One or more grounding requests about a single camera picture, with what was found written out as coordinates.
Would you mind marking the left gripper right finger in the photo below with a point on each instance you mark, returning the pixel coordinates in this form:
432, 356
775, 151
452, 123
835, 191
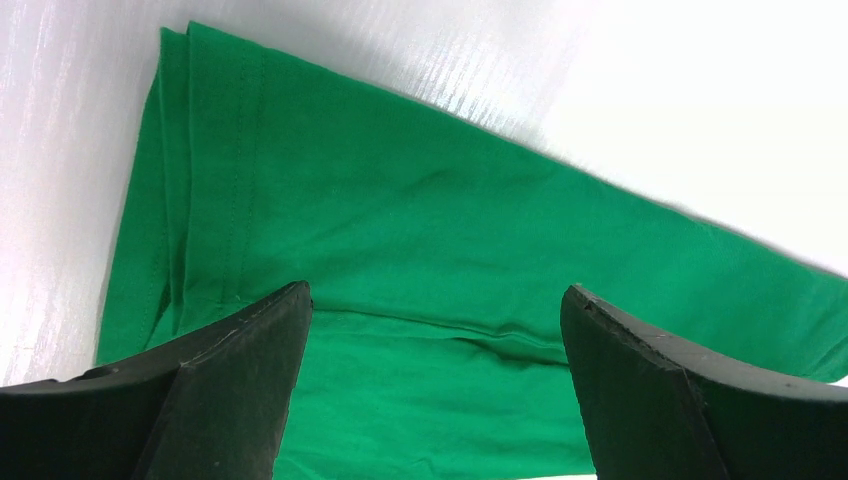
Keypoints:
655, 405

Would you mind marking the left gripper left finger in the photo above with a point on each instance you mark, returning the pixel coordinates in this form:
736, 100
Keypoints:
211, 404

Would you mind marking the green t-shirt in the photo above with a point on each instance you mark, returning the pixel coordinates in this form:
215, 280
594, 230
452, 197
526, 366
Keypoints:
437, 256

